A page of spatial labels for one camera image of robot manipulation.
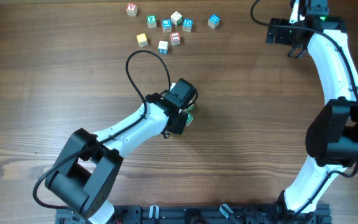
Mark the plain top green-sided block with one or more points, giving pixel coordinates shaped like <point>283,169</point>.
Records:
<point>176,18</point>

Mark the red Y letter block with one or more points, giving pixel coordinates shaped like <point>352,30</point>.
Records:
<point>131,9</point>

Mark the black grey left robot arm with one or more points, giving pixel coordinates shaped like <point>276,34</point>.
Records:
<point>88,164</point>

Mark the green Z letter block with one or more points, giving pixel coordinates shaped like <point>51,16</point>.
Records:
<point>151,21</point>

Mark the red E letter block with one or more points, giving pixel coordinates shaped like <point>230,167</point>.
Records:
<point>175,38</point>

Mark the blue symbol block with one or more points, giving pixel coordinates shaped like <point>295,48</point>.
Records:
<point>214,21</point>

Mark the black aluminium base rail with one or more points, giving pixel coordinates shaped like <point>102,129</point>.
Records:
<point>251,213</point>

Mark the green J letter block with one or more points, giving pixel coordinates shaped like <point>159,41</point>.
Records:
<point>190,107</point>

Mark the blue 2 number block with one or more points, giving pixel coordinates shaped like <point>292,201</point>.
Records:
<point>163,47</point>

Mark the blue L letter block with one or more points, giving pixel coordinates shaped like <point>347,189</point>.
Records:
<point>166,25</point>

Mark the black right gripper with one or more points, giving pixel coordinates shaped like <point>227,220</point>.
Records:
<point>279,37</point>

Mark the yellow top block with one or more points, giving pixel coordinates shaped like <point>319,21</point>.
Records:
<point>142,40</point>

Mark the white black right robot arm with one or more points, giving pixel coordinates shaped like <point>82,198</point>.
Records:
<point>332,138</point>

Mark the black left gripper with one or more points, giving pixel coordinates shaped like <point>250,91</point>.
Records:
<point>179,127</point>

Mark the blue D letter block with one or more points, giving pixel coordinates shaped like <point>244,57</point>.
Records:
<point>187,25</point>

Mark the green N letter block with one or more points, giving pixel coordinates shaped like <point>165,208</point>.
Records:
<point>189,119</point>

